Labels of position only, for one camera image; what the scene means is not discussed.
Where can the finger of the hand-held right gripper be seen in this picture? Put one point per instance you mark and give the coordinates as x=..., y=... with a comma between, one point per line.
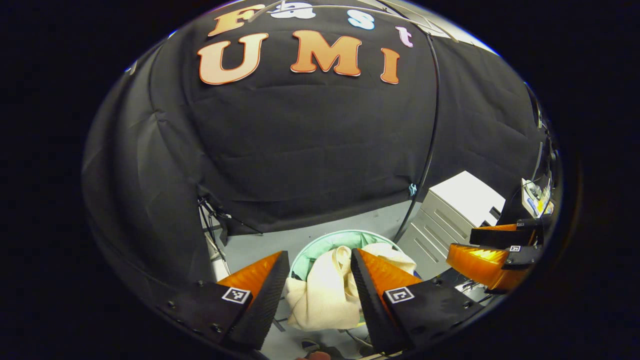
x=500, y=237
x=480, y=265

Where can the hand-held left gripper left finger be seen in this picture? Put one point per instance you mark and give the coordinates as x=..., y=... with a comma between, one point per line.
x=265, y=305

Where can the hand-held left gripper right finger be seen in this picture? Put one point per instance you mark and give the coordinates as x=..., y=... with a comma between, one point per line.
x=372, y=305

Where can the cream jacket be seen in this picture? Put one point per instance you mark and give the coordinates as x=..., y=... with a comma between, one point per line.
x=325, y=295

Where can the green laundry hamper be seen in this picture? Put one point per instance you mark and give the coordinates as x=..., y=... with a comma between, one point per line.
x=320, y=245

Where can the white clothes hanger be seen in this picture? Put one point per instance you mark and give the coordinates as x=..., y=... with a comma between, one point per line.
x=310, y=6

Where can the cluttered white desk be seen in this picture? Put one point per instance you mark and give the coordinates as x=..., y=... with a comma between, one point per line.
x=535, y=197

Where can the white drawer cabinet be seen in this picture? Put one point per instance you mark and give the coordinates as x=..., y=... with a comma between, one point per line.
x=465, y=195

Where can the dark shoe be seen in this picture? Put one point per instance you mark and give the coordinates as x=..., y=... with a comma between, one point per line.
x=320, y=346

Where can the black monitor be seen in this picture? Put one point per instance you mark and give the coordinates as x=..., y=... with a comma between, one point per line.
x=540, y=160

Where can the black stand legs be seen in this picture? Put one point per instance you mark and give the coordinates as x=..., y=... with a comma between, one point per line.
x=222, y=225

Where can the black backdrop cloth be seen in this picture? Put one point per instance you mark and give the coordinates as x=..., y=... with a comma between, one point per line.
x=300, y=150

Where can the black clothes rail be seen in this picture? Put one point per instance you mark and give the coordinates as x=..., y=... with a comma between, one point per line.
x=437, y=115

